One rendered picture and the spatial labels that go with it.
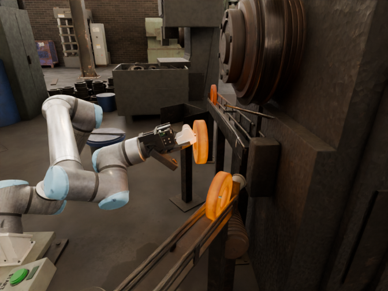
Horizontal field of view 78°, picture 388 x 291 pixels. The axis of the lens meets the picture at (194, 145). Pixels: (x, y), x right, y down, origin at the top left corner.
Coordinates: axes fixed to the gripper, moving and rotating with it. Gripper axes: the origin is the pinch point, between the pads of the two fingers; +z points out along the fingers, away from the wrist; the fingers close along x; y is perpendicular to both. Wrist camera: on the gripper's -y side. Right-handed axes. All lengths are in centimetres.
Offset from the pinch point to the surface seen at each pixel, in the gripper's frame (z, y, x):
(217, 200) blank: -0.1, -11.0, -21.7
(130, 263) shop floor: -59, -71, 20
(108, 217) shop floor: -79, -65, 59
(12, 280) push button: -54, -8, -33
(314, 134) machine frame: 35.8, -7.4, -8.1
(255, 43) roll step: 27.2, 22.6, 9.7
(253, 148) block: 17.9, -12.0, 2.7
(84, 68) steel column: -273, 11, 681
